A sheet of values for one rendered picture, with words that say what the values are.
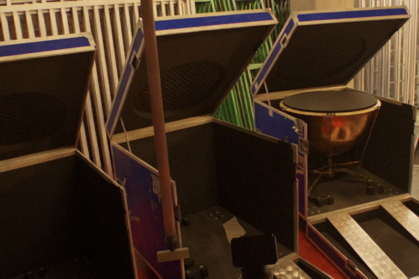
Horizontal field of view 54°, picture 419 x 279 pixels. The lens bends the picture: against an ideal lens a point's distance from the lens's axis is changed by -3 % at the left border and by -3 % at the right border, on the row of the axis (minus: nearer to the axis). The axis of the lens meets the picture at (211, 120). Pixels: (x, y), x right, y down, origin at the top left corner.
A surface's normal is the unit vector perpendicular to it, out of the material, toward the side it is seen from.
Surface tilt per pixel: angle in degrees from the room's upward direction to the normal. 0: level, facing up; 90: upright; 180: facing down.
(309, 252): 0
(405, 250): 1
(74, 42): 46
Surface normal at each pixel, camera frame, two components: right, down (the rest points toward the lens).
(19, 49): 0.35, -0.54
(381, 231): -0.06, -0.96
